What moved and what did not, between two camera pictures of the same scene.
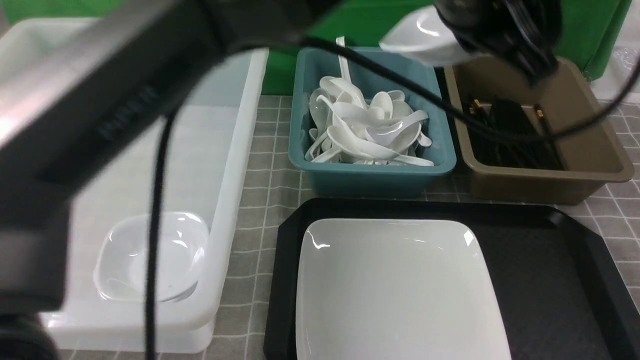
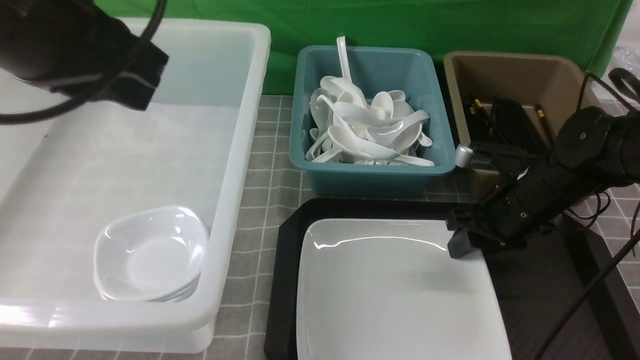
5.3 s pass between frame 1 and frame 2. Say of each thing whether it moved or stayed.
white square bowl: stayed
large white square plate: stayed
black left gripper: moved
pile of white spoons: stayed
